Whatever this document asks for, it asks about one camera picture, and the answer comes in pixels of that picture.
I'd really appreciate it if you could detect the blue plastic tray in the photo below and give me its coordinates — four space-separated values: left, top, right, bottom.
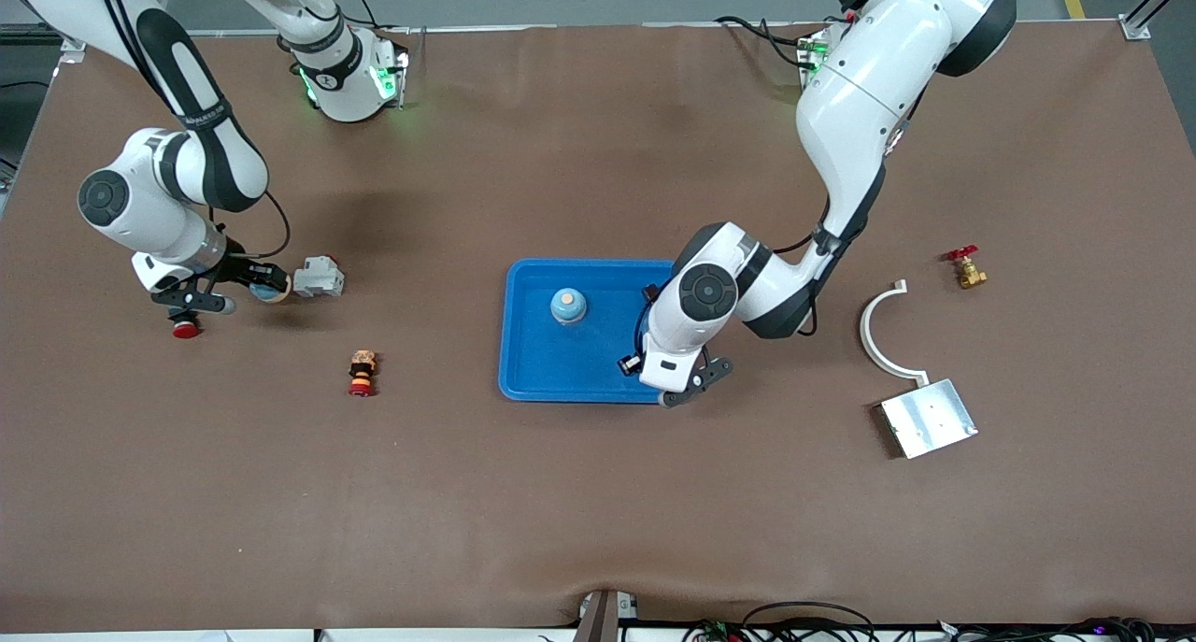
497 258 678 406

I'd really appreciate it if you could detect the white circuit breaker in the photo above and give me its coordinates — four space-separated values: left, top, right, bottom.
292 255 346 299

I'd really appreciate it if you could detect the aluminium plate module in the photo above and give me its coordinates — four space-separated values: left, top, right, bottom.
878 378 979 460

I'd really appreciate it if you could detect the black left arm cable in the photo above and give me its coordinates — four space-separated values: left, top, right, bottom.
636 226 833 355

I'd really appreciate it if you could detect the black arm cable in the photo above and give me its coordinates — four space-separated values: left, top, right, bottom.
89 0 292 258
636 226 833 355

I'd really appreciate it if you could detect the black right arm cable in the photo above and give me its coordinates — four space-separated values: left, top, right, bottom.
89 0 292 258

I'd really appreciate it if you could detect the white semicircular bracket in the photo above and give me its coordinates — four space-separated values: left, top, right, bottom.
859 279 931 386

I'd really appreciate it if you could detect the grey metal mount bracket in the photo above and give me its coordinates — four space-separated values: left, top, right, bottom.
577 590 639 642

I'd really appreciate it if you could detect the brass valve red handle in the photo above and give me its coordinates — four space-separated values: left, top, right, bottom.
946 245 989 291

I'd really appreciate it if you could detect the black base cable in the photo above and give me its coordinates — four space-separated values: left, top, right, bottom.
713 14 814 71

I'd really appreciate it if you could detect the black cable bundle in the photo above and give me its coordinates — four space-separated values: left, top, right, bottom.
934 616 1160 642

